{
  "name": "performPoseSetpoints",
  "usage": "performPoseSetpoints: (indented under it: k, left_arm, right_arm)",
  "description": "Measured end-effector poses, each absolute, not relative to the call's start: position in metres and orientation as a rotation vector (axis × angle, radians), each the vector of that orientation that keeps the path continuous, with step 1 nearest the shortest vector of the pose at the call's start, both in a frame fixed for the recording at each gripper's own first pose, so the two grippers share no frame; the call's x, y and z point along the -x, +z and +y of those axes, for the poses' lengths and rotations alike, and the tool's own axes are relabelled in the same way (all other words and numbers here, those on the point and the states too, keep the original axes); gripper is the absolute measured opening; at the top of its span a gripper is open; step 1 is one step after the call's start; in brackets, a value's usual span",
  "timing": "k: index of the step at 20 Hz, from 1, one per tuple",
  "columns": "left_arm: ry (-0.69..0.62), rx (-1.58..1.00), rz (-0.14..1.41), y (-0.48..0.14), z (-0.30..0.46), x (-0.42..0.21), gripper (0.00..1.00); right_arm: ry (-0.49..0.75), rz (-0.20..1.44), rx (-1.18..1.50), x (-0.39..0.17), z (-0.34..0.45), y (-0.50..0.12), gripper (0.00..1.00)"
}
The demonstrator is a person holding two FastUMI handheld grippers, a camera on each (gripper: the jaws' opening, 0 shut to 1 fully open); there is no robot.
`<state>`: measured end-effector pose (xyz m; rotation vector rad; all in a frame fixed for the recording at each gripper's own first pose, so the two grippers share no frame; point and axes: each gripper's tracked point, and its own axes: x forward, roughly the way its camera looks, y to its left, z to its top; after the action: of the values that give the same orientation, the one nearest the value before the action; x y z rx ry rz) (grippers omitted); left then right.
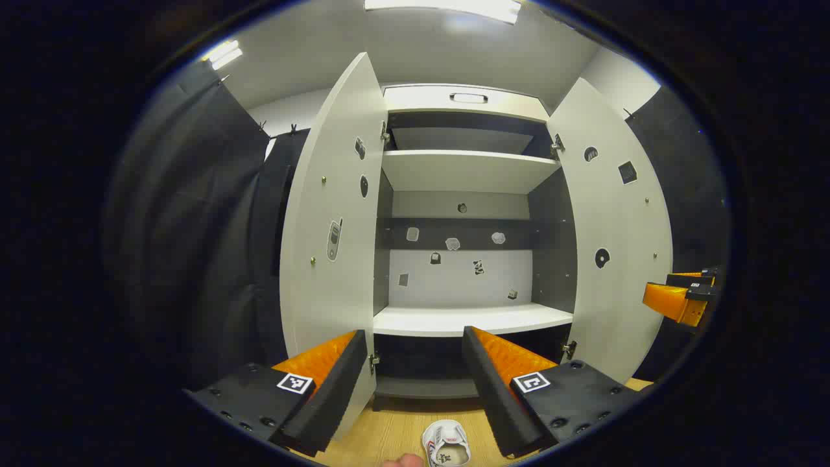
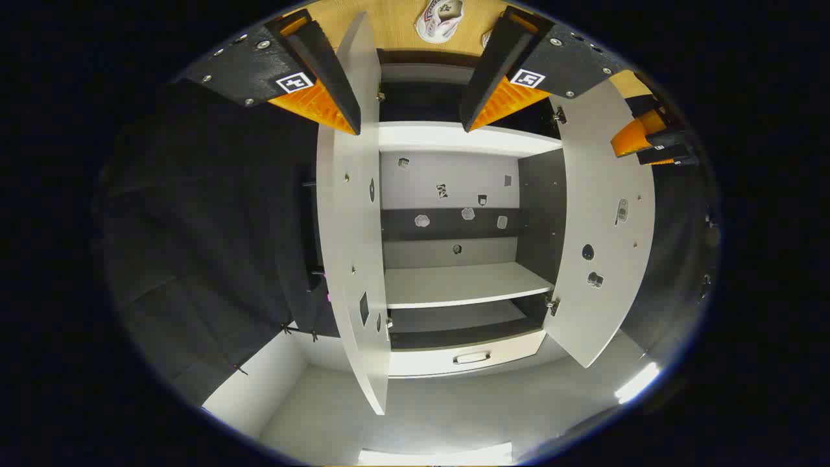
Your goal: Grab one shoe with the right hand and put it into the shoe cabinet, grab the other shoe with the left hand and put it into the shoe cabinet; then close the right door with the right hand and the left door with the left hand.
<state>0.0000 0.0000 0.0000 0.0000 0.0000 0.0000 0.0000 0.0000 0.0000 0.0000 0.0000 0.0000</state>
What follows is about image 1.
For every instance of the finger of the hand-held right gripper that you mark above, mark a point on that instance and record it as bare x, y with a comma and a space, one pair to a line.
700, 279
677, 303

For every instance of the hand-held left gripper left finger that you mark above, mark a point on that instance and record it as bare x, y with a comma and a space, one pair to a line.
337, 389

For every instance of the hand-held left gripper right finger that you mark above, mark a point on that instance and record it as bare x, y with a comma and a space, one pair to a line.
493, 402

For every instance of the white canvas shoe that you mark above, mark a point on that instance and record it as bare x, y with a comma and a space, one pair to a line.
446, 436

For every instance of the white shoe cabinet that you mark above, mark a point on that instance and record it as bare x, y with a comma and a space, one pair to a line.
467, 170

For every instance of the black backdrop cloth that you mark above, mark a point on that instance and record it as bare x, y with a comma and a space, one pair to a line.
687, 194
194, 227

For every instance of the ceiling light panel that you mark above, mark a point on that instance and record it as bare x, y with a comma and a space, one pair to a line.
447, 9
222, 54

